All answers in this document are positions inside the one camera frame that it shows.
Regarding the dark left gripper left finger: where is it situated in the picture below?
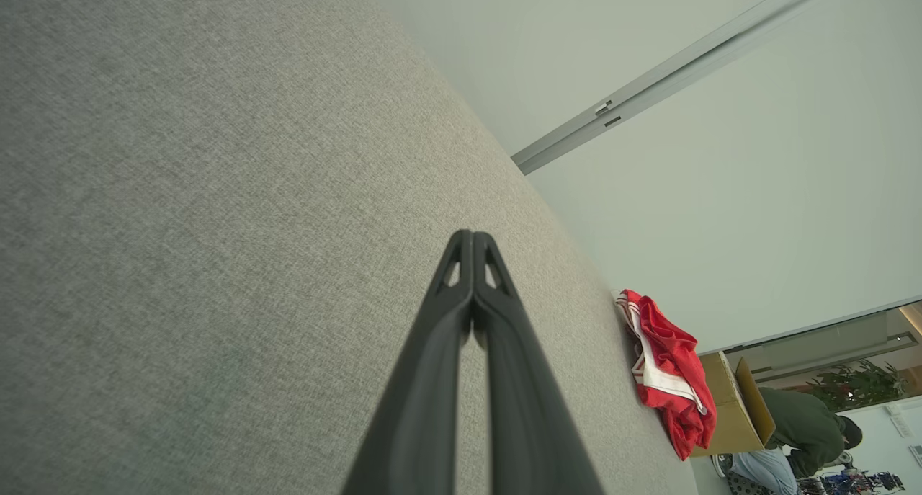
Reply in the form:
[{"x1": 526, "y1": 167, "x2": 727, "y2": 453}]
[{"x1": 341, "y1": 228, "x2": 475, "y2": 495}]

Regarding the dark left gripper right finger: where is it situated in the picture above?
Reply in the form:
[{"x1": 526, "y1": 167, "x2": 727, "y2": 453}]
[{"x1": 473, "y1": 231, "x2": 606, "y2": 495}]

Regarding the red basketball shorts white trim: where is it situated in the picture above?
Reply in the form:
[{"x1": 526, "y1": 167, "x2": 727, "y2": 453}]
[{"x1": 612, "y1": 288, "x2": 720, "y2": 462}]

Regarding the brown cardboard box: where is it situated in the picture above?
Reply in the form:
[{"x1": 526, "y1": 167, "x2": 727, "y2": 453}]
[{"x1": 689, "y1": 351, "x2": 778, "y2": 459}]

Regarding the person in blue jeans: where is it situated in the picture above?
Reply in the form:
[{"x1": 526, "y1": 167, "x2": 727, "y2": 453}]
[{"x1": 712, "y1": 447, "x2": 800, "y2": 495}]

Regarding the grey fabric sofa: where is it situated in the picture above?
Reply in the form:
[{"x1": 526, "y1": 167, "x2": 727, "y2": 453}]
[{"x1": 0, "y1": 0, "x2": 701, "y2": 495}]

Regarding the person in dark green jacket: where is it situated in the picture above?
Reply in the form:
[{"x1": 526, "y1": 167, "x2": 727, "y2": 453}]
[{"x1": 757, "y1": 386, "x2": 864, "y2": 480}]

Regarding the green leafy plant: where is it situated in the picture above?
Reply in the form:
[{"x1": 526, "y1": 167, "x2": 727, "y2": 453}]
[{"x1": 805, "y1": 359, "x2": 910, "y2": 412}]

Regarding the blue wheeled equipment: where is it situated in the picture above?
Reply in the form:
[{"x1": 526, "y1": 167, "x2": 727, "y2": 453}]
[{"x1": 798, "y1": 467, "x2": 906, "y2": 495}]

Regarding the grey wall partition rail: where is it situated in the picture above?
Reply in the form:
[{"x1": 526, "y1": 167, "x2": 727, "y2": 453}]
[{"x1": 511, "y1": 0, "x2": 856, "y2": 177}]

